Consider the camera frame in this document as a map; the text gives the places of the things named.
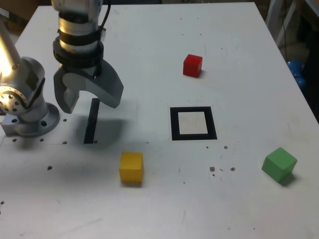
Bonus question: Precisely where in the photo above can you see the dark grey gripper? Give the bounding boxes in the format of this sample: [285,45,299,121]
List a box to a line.
[53,59,125,115]

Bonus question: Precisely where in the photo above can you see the yellow cube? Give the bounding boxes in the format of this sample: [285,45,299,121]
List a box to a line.
[119,151,144,184]

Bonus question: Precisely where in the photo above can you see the red cube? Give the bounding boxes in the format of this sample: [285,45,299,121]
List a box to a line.
[183,54,203,79]

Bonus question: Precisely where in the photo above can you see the green cube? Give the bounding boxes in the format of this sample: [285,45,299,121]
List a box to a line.
[261,147,298,185]

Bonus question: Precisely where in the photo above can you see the black tape square outline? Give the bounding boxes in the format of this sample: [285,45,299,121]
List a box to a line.
[169,106,218,141]

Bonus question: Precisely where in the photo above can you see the black tape strip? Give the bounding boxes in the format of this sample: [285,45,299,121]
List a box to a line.
[84,98,100,144]

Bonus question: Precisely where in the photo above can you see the blue plastic object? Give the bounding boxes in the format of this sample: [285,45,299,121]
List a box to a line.
[286,59,308,94]

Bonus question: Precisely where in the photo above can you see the white metal frame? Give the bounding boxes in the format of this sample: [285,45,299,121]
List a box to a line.
[265,0,300,48]

